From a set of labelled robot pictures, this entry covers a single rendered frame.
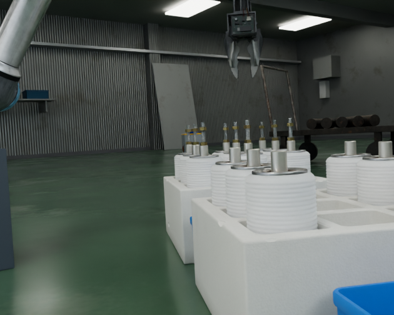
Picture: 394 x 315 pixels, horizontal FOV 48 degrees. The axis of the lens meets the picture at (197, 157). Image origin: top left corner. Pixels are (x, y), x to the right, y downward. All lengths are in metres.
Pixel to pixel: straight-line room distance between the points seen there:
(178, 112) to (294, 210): 10.49
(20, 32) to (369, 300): 1.07
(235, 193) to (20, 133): 9.43
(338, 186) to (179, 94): 10.37
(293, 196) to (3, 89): 0.95
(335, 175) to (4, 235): 0.79
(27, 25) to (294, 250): 0.99
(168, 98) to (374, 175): 10.30
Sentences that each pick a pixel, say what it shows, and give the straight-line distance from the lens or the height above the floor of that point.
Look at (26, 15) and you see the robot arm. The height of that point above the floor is 0.65.
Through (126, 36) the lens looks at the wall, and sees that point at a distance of 11.16.
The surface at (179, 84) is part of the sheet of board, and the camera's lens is 11.28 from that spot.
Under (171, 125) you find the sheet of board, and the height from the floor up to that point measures 0.58.
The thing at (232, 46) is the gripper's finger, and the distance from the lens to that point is 1.16.
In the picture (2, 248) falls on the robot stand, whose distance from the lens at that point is 1.21.
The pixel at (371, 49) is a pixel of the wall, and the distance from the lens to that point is 12.96.
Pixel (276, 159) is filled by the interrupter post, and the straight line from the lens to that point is 0.61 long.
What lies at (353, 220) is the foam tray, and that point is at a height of 0.16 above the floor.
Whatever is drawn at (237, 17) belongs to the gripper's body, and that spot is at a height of 0.59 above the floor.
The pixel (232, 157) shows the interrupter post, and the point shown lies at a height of 0.26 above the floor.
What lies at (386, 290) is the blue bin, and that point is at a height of 0.11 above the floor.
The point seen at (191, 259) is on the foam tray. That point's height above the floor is 0.01.
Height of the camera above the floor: 0.31
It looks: 3 degrees down
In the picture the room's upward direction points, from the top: 3 degrees counter-clockwise
